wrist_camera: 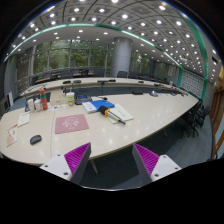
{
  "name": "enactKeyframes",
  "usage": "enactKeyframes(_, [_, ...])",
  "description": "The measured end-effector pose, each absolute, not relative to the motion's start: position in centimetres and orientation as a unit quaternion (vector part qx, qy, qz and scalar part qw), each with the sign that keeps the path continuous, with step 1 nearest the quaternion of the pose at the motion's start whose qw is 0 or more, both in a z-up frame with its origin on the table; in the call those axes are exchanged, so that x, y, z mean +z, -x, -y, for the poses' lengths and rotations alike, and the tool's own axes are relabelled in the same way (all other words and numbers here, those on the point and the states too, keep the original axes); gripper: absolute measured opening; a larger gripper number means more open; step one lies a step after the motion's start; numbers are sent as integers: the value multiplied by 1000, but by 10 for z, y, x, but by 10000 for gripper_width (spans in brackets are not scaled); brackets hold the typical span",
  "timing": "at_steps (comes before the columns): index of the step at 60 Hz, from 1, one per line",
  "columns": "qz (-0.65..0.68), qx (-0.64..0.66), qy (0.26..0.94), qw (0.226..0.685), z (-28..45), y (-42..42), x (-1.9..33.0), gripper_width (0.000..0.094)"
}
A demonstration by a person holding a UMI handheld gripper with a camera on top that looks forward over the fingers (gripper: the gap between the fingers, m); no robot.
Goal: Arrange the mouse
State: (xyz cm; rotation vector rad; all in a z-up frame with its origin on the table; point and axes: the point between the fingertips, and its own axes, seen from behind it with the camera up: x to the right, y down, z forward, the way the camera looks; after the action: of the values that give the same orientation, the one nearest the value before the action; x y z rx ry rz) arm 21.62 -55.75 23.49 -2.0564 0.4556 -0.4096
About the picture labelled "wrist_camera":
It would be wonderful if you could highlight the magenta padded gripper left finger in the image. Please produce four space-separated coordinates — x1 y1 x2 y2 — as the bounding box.
41 143 91 184

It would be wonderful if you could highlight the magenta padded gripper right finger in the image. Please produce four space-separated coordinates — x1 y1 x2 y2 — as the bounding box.
132 144 181 183

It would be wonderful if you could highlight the pink mouse pad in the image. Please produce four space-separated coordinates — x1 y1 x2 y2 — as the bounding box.
55 114 89 134

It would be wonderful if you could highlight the black computer mouse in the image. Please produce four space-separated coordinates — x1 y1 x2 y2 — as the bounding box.
30 135 42 145

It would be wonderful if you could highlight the black office chair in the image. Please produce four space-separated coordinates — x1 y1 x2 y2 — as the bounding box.
181 100 211 137

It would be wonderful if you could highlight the red leaflet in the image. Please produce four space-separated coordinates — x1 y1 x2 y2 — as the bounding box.
6 124 17 146

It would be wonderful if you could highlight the white paper booklet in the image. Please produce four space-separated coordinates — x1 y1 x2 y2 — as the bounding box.
18 112 30 126

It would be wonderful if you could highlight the blue book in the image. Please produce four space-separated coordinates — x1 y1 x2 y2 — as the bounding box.
90 100 115 110

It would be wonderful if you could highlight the grey desk phone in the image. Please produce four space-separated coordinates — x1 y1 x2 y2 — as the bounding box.
75 95 92 105

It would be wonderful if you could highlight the red thermos bottle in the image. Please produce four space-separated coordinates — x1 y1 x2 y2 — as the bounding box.
40 89 48 110

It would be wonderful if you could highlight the white paper cup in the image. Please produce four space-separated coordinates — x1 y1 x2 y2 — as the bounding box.
27 99 35 112

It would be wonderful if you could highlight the grey round pillar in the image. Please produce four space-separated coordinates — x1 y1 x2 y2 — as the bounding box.
111 37 132 77

